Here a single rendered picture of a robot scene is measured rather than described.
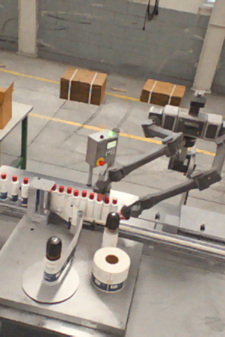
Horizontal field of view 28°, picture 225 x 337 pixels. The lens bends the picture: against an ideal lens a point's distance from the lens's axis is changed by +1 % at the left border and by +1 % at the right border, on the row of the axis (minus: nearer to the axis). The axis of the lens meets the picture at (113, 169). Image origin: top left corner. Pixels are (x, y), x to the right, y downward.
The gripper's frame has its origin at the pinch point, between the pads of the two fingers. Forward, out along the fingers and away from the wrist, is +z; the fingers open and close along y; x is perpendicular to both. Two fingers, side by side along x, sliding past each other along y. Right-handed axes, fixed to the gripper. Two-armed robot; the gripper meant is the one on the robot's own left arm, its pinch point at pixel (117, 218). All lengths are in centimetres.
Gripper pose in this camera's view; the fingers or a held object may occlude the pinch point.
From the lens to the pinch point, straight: 291.4
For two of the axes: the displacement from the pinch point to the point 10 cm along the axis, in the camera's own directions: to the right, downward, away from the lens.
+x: 6.7, 6.9, 2.7
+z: -7.3, 5.3, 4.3
